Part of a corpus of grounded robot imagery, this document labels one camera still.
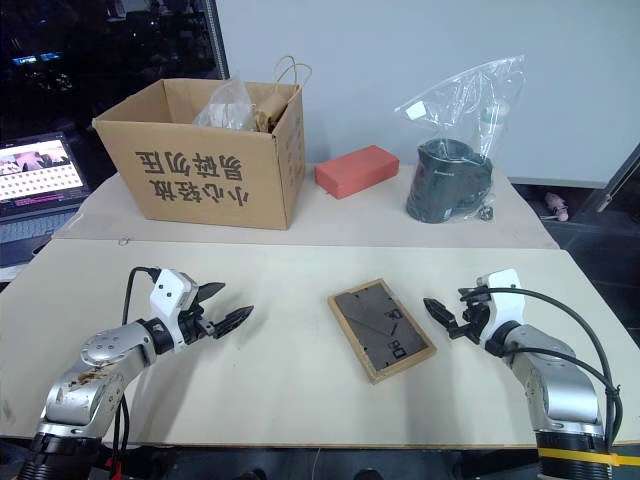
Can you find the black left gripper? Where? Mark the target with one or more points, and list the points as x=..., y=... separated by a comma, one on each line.
x=196, y=325

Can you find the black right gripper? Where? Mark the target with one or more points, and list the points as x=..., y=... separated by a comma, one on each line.
x=477, y=322

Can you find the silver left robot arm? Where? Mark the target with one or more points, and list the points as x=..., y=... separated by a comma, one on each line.
x=95, y=370

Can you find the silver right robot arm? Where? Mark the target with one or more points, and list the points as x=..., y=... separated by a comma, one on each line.
x=555, y=380

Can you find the laptop computer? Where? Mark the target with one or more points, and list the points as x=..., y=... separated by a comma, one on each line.
x=35, y=170

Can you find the black electric appliance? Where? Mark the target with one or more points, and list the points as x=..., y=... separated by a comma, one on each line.
x=445, y=185

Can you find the printed brown cardboard box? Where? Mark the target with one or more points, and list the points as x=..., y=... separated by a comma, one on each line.
x=200, y=175

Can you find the pink object on floor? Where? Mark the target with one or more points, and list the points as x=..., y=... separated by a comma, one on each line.
x=557, y=204

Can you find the red rectangular block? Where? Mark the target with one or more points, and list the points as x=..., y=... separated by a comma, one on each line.
x=356, y=171

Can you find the dark rounded shape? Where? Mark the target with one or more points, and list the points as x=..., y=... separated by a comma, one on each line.
x=250, y=474
x=371, y=474

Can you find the crumpled clear plastic bag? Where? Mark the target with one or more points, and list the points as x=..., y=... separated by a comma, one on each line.
x=227, y=107

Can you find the large clear zip bag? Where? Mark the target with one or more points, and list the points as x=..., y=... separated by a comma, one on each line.
x=475, y=95

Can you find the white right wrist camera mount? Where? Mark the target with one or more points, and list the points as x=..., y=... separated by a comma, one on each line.
x=506, y=305

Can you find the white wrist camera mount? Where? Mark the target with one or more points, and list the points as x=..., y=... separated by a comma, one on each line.
x=506, y=305
x=167, y=295

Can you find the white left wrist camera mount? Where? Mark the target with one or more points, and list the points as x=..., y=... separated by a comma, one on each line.
x=167, y=295

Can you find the wooden picture frame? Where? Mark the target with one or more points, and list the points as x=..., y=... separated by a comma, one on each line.
x=381, y=331

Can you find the black metal rod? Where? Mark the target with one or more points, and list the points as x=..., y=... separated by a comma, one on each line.
x=620, y=177

